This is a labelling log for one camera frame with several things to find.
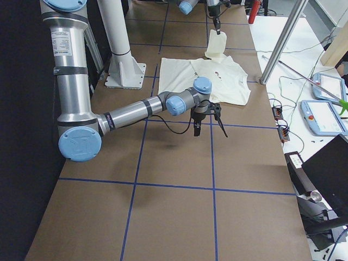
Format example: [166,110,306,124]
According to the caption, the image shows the orange connector block far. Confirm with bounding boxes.
[271,106,284,121]

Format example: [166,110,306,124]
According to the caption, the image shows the metal reacher grabber stick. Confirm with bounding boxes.
[278,60,347,115]

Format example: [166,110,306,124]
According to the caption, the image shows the near blue teach pendant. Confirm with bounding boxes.
[300,100,347,136]

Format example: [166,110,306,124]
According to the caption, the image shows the cream long-sleeve cat shirt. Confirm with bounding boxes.
[158,29,251,105]

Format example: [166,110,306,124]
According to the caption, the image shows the blue teach pendant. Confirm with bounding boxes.
[300,100,347,136]
[312,73,347,104]

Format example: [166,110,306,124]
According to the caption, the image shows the white pedestal mounting base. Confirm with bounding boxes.
[98,0,146,89]

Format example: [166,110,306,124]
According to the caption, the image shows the orange connector block near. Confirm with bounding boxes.
[277,125,290,143]

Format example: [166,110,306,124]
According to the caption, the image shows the red fire extinguisher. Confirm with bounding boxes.
[248,0,261,24]

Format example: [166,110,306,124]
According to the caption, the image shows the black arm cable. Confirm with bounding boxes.
[148,102,229,138]

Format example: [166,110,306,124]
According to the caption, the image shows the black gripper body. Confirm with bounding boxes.
[191,104,209,125]
[208,4,221,19]

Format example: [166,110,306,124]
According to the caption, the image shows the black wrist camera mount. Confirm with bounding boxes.
[208,102,221,121]

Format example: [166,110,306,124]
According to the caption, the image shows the black box white label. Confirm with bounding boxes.
[284,151,322,203]

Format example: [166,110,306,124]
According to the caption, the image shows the black monitor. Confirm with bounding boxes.
[302,134,347,216]

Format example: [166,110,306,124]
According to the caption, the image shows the far blue teach pendant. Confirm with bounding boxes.
[312,73,347,104]

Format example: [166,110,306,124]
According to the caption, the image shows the orange connector block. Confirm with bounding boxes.
[271,106,284,121]
[277,125,290,143]

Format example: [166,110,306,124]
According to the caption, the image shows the grey aluminium frame post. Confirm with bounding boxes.
[260,0,308,85]

